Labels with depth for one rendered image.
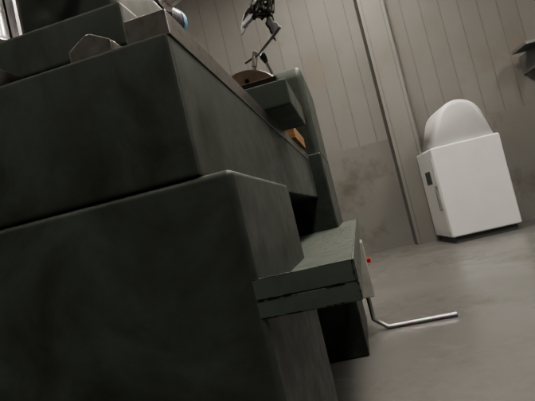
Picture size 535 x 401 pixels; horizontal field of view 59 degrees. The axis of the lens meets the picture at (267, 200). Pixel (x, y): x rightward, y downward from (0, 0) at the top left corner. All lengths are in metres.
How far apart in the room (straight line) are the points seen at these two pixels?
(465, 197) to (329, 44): 2.49
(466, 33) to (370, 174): 2.05
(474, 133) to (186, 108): 4.88
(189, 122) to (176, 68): 0.06
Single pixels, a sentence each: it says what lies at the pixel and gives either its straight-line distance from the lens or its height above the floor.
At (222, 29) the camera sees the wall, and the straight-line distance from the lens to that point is 6.34.
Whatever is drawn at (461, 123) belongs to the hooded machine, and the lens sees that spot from 5.29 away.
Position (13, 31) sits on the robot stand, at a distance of 2.07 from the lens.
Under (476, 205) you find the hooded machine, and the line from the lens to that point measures 5.20.
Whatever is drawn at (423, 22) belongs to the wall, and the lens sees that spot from 6.40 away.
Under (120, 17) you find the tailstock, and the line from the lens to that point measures 0.63.
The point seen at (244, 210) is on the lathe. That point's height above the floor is 0.63.
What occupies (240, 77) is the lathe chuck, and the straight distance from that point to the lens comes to 1.95.
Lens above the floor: 0.61
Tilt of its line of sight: 3 degrees up
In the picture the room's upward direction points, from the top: 13 degrees counter-clockwise
